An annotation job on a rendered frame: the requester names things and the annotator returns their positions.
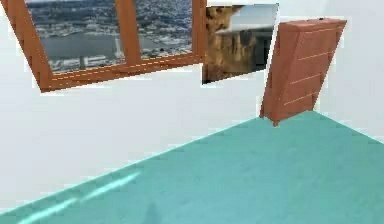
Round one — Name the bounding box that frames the brown wooden chest of drawers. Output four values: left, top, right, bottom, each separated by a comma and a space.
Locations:
259, 18, 348, 128

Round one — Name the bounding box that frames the brown wooden framed window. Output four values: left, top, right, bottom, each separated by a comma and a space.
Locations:
0, 0, 208, 93

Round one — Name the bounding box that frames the brown landscape wall picture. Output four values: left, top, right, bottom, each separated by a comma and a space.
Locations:
201, 3, 280, 85

